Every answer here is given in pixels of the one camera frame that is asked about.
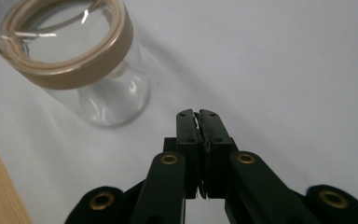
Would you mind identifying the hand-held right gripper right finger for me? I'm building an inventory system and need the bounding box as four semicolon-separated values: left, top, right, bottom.
199;108;240;200

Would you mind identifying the clear glass jar tan rim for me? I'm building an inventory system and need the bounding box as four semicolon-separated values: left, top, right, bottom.
0;0;152;129

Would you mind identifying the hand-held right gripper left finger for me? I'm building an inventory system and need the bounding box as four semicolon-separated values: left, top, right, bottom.
162;108;205;200

